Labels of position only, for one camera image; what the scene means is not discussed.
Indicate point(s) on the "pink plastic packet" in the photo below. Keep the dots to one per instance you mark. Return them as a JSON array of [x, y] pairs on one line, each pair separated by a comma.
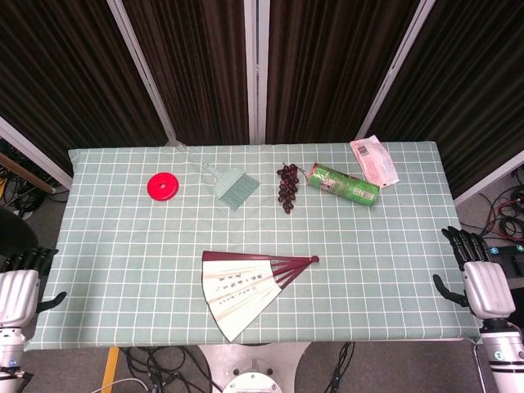
[[374, 159]]

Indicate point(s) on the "brown wooden table leg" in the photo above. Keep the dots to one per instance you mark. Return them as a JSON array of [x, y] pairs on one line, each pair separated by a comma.
[[24, 174]]

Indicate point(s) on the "green checkered tablecloth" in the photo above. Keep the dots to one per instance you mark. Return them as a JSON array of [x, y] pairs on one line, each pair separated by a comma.
[[254, 245]]

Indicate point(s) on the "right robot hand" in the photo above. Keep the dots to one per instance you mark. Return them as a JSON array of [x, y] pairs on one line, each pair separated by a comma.
[[485, 286]]

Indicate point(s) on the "dark red grape bunch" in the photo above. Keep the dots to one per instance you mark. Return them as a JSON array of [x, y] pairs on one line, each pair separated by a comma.
[[288, 188]]

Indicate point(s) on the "red round lid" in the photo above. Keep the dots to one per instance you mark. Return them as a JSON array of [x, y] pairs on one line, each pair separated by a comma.
[[163, 187]]

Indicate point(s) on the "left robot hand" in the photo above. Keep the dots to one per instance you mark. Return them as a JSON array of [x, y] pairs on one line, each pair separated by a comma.
[[18, 286]]

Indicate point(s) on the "green cylindrical chip can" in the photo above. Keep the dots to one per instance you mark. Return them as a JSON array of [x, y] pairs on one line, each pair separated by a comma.
[[344, 186]]

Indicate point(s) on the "paper folding fan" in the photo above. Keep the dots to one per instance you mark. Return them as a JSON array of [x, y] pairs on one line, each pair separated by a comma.
[[241, 288]]

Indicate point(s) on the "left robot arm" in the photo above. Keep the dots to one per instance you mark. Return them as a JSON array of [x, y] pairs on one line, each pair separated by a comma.
[[10, 348]]

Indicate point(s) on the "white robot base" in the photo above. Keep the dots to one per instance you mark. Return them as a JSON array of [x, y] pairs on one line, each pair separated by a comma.
[[251, 368]]

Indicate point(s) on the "teal plastic brush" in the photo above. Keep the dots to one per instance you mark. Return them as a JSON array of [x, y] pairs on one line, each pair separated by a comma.
[[233, 188]]

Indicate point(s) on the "white framed dark screen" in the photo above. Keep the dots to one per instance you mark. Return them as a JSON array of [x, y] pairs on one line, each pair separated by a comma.
[[57, 82], [192, 69], [335, 65], [462, 94]]

